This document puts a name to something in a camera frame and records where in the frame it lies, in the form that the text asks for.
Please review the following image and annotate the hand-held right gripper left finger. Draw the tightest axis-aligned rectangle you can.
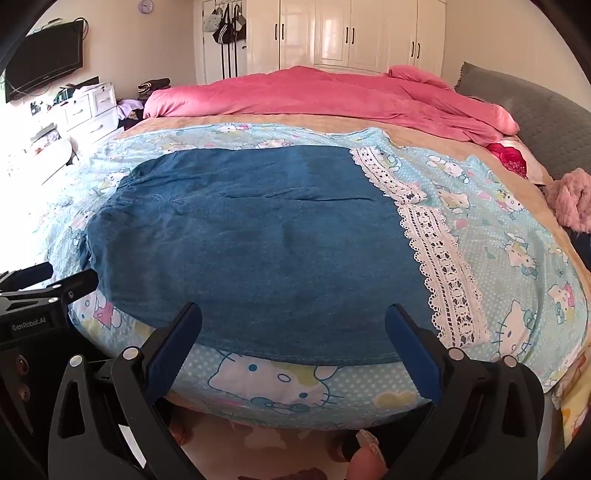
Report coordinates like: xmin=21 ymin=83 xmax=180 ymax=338
xmin=47 ymin=301 xmax=204 ymax=480

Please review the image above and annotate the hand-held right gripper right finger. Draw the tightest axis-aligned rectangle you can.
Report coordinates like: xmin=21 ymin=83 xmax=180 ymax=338
xmin=385 ymin=304 xmax=548 ymax=480

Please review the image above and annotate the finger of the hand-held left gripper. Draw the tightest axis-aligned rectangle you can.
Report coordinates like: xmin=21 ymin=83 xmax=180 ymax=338
xmin=44 ymin=269 xmax=99 ymax=303
xmin=0 ymin=262 xmax=54 ymax=292

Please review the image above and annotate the blue denim pants lace trim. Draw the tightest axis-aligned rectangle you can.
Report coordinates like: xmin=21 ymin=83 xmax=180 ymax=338
xmin=82 ymin=143 xmax=492 ymax=367

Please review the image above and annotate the person's right hand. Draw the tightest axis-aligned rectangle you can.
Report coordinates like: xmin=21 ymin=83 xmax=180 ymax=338
xmin=348 ymin=429 xmax=389 ymax=480

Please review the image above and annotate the white round table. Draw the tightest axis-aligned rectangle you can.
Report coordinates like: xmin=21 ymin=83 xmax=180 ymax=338
xmin=0 ymin=138 xmax=74 ymax=185

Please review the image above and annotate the cartoon cat printed blanket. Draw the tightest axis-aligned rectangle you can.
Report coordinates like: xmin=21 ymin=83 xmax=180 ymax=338
xmin=37 ymin=122 xmax=591 ymax=432

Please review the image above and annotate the yellow printed cloth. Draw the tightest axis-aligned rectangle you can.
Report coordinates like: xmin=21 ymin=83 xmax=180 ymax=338
xmin=551 ymin=360 xmax=591 ymax=444

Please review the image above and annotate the white drawer dresser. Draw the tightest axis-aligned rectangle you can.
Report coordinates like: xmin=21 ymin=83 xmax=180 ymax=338
xmin=28 ymin=82 xmax=118 ymax=144

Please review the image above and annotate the lavender cloth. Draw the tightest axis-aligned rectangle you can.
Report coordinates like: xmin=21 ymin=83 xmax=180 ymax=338
xmin=117 ymin=99 xmax=145 ymax=120

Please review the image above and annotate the dark clothes pile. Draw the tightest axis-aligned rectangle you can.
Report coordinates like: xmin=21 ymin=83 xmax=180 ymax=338
xmin=137 ymin=78 xmax=171 ymax=100

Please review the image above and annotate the black television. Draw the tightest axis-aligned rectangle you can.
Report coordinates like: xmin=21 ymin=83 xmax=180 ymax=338
xmin=4 ymin=19 xmax=85 ymax=103

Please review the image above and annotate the red floral pillow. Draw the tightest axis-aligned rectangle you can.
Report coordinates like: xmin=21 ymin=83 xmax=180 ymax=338
xmin=485 ymin=136 xmax=552 ymax=185

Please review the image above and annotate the pink fluffy garment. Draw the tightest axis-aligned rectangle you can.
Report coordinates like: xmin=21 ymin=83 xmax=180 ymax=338
xmin=542 ymin=167 xmax=591 ymax=234

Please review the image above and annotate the grey padded headboard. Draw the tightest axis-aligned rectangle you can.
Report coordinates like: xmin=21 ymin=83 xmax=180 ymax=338
xmin=455 ymin=61 xmax=591 ymax=181

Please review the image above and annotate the pink duvet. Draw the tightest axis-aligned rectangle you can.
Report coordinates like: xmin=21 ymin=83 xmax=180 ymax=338
xmin=142 ymin=65 xmax=522 ymax=147

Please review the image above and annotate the black striped hanging bag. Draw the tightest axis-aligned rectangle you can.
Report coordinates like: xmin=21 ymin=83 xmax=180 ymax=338
xmin=213 ymin=6 xmax=249 ymax=79

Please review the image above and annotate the white wardrobe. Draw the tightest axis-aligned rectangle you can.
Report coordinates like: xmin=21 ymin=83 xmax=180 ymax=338
xmin=194 ymin=0 xmax=446 ymax=86

